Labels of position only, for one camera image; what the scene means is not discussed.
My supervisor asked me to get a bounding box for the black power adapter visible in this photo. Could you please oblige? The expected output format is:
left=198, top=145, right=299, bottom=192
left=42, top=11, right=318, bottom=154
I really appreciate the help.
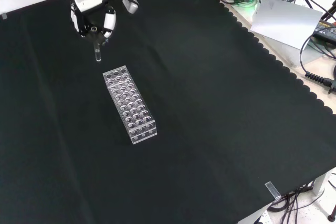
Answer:
left=311, top=18, right=336, bottom=46

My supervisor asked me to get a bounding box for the pale board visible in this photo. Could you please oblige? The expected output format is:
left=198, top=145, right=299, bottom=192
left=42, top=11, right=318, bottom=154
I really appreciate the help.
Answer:
left=249, top=0, right=324, bottom=50

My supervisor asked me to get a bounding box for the black ribbed-end cable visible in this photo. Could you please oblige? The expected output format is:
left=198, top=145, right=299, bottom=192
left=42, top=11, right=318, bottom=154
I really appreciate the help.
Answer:
left=300, top=28, right=336, bottom=94

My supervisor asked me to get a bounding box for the clear tape strip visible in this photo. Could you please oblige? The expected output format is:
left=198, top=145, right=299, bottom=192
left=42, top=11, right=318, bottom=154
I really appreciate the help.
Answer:
left=264, top=180, right=282, bottom=200

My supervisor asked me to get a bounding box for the black bench cloth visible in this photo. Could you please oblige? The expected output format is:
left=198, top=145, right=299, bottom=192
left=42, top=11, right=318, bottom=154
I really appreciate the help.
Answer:
left=0, top=0, right=336, bottom=224

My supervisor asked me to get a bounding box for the white table leg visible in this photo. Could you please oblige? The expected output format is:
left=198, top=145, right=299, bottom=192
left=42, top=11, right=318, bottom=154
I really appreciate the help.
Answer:
left=312, top=167, right=336, bottom=197

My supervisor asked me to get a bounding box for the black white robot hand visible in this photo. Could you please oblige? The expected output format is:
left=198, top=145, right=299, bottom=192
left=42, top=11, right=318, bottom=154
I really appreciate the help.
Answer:
left=70, top=0, right=140, bottom=46

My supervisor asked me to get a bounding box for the clear test tube rack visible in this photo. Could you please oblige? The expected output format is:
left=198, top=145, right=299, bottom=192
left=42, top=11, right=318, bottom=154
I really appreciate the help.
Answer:
left=102, top=65, right=159, bottom=145

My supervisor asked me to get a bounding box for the black cable bundle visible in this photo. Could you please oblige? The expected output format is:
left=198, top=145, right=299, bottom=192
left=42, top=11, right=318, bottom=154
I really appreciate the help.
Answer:
left=267, top=173, right=336, bottom=224

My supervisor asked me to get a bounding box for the clear glass test tube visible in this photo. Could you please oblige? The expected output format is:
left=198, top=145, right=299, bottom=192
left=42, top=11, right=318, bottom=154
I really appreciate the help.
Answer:
left=93, top=26, right=102, bottom=63

